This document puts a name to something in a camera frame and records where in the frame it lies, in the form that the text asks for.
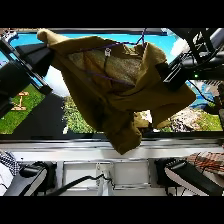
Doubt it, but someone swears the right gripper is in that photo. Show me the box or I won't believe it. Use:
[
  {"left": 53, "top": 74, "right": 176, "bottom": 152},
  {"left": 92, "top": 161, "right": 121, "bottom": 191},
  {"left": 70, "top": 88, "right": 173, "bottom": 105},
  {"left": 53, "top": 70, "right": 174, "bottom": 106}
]
[{"left": 155, "top": 54, "right": 191, "bottom": 92}]

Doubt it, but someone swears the olive brown shirt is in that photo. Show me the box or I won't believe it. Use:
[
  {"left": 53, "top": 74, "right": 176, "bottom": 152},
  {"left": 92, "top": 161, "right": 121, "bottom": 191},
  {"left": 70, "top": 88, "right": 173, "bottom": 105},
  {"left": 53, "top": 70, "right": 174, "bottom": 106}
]
[{"left": 36, "top": 28, "right": 198, "bottom": 155}]

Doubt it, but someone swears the silver frame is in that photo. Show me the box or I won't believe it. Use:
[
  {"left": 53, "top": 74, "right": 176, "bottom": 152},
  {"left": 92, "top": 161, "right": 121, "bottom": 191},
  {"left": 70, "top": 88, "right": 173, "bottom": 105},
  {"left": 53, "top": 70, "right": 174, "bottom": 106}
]
[{"left": 0, "top": 133, "right": 224, "bottom": 197}]

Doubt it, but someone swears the red brown checked garment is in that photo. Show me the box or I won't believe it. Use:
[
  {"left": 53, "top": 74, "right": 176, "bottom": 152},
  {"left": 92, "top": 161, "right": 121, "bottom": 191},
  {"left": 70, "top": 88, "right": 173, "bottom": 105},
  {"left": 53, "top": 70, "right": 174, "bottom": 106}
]
[{"left": 186, "top": 151, "right": 224, "bottom": 176}]

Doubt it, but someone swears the black white checked garment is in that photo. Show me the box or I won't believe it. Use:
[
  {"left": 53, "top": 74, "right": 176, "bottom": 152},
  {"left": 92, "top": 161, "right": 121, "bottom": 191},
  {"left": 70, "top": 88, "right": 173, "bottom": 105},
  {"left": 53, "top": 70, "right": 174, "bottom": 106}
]
[{"left": 0, "top": 149, "right": 21, "bottom": 177}]

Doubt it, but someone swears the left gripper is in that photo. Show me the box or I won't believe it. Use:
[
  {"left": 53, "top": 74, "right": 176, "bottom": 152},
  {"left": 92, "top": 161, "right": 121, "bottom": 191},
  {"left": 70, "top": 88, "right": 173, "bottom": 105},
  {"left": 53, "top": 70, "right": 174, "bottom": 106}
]
[{"left": 15, "top": 42, "right": 56, "bottom": 77}]

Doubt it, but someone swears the purple clothes hanger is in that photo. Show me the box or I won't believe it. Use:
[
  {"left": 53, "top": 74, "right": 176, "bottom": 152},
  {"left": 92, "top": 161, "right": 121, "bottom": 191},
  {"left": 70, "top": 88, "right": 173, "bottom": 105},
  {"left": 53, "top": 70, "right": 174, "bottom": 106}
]
[{"left": 77, "top": 28, "right": 148, "bottom": 88}]

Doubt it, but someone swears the black cable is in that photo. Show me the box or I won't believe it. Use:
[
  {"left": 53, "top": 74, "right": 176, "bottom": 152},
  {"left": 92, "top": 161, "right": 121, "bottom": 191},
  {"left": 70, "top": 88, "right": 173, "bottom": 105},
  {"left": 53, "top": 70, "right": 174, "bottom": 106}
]
[{"left": 49, "top": 173, "right": 115, "bottom": 197}]

